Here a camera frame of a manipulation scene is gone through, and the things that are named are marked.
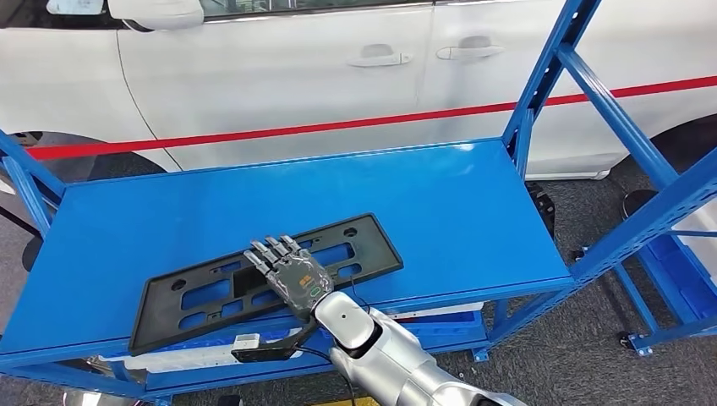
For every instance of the black round stanchion base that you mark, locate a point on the black round stanchion base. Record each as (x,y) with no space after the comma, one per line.
(641,204)

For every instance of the red barrier belt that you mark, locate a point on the red barrier belt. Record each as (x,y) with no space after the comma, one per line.
(280,131)

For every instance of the blue plastic crate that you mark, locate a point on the blue plastic crate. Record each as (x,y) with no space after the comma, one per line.
(448,328)

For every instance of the chrome stanchion with round base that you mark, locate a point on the chrome stanchion with round base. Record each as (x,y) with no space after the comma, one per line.
(89,399)

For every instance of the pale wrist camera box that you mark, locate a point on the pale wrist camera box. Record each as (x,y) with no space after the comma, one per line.
(245,342)

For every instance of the white car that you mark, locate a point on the white car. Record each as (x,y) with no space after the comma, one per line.
(280,73)

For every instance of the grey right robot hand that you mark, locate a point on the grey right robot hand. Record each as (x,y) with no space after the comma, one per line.
(297,280)

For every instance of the yellow floor tape square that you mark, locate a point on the yellow floor tape square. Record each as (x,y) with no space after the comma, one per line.
(353,402)

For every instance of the black stanchion post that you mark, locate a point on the black stanchion post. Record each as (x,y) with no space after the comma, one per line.
(32,255)

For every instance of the blue metal shelf rack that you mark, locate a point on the blue metal shelf rack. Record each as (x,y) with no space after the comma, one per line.
(672,280)
(392,190)

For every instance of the black plastic plate part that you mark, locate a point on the black plastic plate part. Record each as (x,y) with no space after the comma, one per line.
(159,302)

